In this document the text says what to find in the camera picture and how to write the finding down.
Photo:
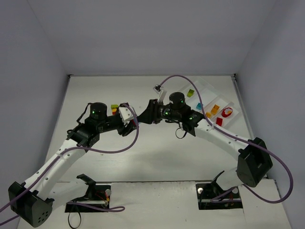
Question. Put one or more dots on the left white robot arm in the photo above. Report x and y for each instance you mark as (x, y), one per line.
(35, 198)

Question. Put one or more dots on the teal square brick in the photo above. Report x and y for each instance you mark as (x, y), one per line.
(199, 106)

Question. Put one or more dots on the yellow curved brick front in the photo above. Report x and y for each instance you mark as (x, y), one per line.
(208, 114)

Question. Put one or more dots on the yellow curved brick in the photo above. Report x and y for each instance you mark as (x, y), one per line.
(208, 114)
(215, 109)

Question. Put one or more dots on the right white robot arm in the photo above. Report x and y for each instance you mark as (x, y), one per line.
(252, 161)

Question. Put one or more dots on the green curved brick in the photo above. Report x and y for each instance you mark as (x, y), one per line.
(190, 93)

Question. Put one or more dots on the yellow curved brick back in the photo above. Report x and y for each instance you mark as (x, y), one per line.
(215, 109)

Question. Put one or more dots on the white compartment sorting tray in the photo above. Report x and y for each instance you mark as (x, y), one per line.
(219, 91)

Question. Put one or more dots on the red curved brick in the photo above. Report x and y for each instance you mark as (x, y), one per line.
(219, 121)

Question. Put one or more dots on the red flower print brick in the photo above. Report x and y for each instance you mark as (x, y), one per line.
(226, 112)

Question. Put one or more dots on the long green brick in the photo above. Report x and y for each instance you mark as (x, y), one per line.
(114, 106)

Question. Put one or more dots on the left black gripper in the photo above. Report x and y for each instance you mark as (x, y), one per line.
(123, 127)

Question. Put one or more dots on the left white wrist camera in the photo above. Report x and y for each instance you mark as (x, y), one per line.
(127, 113)

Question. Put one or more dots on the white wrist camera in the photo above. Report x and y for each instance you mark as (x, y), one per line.
(161, 92)
(127, 113)

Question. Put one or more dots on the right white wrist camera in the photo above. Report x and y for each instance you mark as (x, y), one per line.
(161, 92)

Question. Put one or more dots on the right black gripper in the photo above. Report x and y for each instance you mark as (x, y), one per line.
(154, 111)

